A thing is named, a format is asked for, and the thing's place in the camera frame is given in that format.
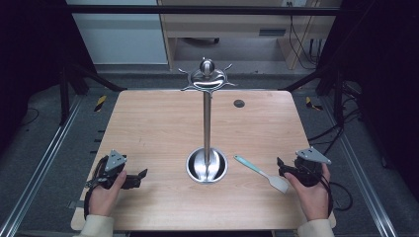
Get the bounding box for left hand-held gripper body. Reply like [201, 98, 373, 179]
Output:
[86, 149, 140, 191]

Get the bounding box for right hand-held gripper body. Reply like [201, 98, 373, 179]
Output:
[283, 146, 332, 189]

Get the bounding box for teal handled white spatula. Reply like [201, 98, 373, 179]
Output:
[233, 154, 291, 195]

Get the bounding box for stainless steel utensil rack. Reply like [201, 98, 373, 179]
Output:
[177, 56, 239, 184]

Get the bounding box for person's right hand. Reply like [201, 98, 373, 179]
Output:
[284, 163, 332, 222]

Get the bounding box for person's left hand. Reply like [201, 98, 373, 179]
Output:
[87, 170, 128, 218]

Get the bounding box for yellow black tape marker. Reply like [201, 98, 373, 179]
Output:
[94, 94, 109, 114]
[304, 96, 324, 112]

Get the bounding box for black metal stand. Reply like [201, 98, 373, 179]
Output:
[58, 62, 128, 126]
[279, 62, 346, 127]

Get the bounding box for white cabinet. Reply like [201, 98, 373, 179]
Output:
[64, 0, 169, 66]

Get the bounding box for dark curtain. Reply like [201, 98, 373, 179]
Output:
[0, 0, 98, 156]
[317, 0, 419, 201]

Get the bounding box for light wooden desk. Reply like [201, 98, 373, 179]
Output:
[157, 0, 341, 71]

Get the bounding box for black metal crossbar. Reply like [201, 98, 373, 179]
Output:
[63, 4, 344, 17]

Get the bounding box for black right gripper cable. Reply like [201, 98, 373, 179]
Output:
[307, 163, 354, 218]

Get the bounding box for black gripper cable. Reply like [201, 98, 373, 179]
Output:
[307, 163, 354, 218]
[83, 156, 111, 220]

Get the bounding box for black floor cables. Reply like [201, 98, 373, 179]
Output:
[306, 83, 365, 156]

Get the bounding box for aluminium floor rail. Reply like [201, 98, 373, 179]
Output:
[320, 97, 399, 237]
[0, 95, 84, 237]

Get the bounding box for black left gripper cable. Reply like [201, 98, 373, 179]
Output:
[83, 156, 111, 220]

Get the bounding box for black cables under desk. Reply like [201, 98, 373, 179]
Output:
[288, 2, 325, 71]

